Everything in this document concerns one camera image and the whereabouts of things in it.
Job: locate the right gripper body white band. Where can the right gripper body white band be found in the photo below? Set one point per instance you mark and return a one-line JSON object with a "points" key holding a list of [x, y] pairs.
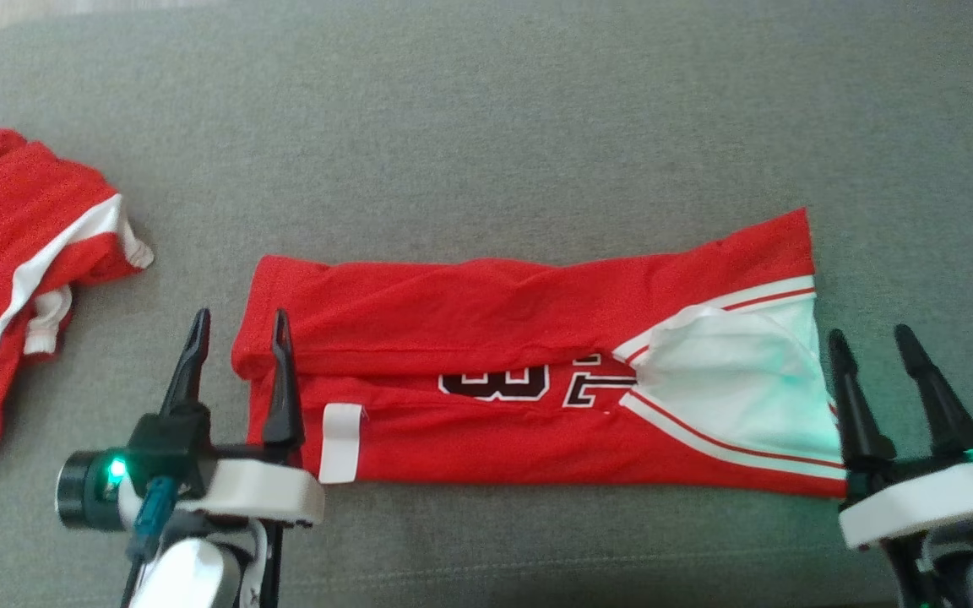
{"points": [[926, 502]]}

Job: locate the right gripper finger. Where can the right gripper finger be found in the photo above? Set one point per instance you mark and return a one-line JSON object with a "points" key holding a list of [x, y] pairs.
{"points": [[938, 397], [858, 405]]}

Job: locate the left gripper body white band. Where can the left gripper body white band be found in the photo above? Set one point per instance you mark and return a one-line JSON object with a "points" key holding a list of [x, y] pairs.
{"points": [[258, 494]]}

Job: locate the red jersey with white stripes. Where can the red jersey with white stripes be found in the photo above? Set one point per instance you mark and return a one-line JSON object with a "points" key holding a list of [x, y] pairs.
{"points": [[470, 312]]}

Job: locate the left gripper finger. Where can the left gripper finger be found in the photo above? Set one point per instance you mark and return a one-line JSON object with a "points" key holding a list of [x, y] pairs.
{"points": [[187, 367], [284, 397]]}

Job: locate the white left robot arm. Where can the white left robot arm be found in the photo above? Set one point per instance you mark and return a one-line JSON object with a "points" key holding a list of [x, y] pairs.
{"points": [[191, 578]]}

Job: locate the grey fabric sofa seat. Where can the grey fabric sofa seat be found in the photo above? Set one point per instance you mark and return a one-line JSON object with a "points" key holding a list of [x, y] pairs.
{"points": [[486, 127]]}

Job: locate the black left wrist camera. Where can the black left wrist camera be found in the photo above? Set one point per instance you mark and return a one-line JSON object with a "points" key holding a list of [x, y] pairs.
{"points": [[83, 491]]}

